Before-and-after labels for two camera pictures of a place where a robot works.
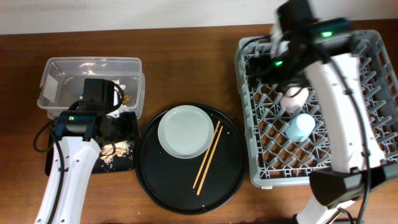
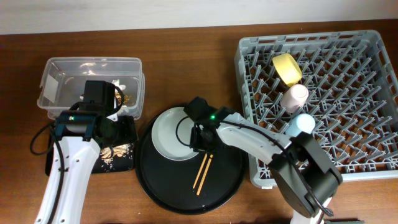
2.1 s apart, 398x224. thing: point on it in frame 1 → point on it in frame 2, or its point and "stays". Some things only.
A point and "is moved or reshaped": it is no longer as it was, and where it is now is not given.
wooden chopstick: (206, 154) stays
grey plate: (185, 131) is moved or reshaped
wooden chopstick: (203, 180) stays
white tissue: (117, 81) stays
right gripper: (265, 61) → (196, 144)
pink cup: (293, 99) stays
